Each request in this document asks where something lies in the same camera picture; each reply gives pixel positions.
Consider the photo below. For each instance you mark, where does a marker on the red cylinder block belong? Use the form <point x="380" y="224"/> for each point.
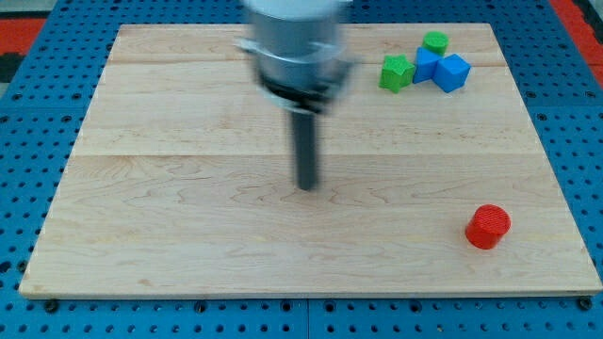
<point x="487" y="226"/>

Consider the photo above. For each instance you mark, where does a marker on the blue cube block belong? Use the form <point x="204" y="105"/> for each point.
<point x="451" y="73"/>

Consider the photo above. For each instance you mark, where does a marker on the blue wedge block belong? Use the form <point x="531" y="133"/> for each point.
<point x="426" y="62"/>

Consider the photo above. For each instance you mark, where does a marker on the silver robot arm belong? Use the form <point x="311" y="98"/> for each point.
<point x="299" y="61"/>

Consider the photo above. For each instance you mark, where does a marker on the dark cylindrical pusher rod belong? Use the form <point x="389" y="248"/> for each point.
<point x="304" y="133"/>

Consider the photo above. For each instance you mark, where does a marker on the wooden board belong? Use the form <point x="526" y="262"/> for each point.
<point x="179" y="185"/>

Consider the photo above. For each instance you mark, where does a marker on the green cylinder block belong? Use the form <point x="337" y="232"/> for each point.
<point x="436" y="42"/>

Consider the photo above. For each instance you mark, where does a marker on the green star block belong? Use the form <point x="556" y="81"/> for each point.
<point x="397" y="73"/>

